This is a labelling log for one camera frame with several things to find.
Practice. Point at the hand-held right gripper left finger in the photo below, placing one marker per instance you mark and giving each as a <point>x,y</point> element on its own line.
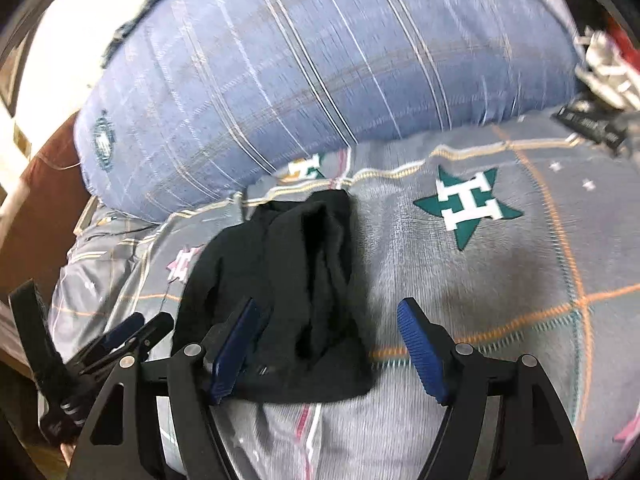
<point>235,350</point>

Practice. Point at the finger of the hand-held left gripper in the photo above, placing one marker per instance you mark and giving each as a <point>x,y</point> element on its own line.
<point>120,332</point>
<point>145,337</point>

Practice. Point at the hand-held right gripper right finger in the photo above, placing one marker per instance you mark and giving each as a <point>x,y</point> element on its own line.
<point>422,355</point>

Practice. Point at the black pants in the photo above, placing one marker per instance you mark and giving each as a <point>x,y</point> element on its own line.
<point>300,285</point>

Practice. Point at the grey star print bedsheet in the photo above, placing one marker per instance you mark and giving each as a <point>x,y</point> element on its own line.
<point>500,285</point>

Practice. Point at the brown wooden headboard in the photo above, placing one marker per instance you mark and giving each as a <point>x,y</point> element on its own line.
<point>45,200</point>

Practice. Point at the blue plaid pillow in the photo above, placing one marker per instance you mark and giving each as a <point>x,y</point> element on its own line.
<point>325,60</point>

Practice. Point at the red plastic bag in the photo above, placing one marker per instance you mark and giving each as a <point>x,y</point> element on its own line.
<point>625,37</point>

